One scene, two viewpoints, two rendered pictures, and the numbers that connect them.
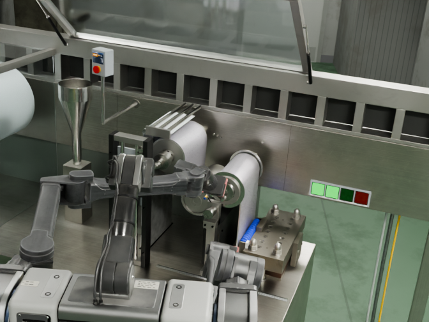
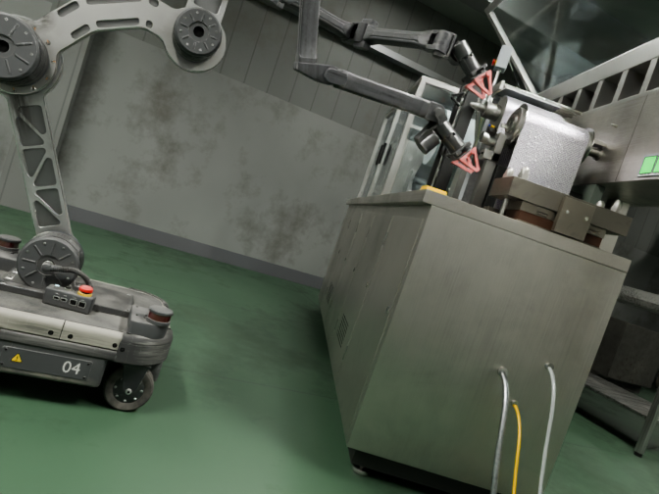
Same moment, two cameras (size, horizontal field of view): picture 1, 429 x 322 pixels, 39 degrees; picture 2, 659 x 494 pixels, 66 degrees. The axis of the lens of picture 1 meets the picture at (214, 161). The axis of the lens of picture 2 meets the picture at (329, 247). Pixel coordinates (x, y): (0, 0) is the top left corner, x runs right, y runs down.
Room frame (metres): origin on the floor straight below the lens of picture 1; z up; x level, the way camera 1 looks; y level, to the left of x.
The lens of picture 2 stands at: (0.94, -1.54, 0.74)
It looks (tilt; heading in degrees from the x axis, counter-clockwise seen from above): 3 degrees down; 67
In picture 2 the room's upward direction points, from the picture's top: 19 degrees clockwise
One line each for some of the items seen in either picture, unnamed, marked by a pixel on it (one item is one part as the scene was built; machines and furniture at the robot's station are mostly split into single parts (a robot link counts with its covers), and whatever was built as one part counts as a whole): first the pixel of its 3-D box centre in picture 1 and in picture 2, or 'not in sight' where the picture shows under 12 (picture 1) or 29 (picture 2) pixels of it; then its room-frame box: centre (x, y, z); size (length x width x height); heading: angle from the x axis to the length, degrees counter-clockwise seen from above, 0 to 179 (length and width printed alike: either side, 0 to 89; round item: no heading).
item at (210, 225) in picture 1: (210, 237); (481, 173); (2.07, 0.00, 1.05); 0.06 x 0.05 x 0.31; 161
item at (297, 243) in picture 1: (297, 249); (574, 219); (2.18, -0.37, 0.96); 0.10 x 0.03 x 0.11; 161
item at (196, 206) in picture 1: (207, 188); not in sight; (2.26, 0.02, 1.17); 0.26 x 0.12 x 0.12; 161
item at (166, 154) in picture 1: (164, 159); (490, 111); (2.16, 0.19, 1.33); 0.06 x 0.06 x 0.06; 71
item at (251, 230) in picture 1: (250, 232); not in sight; (2.19, -0.17, 1.03); 0.21 x 0.04 x 0.03; 161
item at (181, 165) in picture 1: (188, 176); (450, 51); (1.83, 0.08, 1.42); 0.12 x 0.12 x 0.09; 67
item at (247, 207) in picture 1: (248, 210); (542, 170); (2.20, -0.15, 1.12); 0.23 x 0.01 x 0.18; 161
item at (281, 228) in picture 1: (275, 238); (558, 206); (2.19, -0.27, 1.00); 0.40 x 0.16 x 0.06; 161
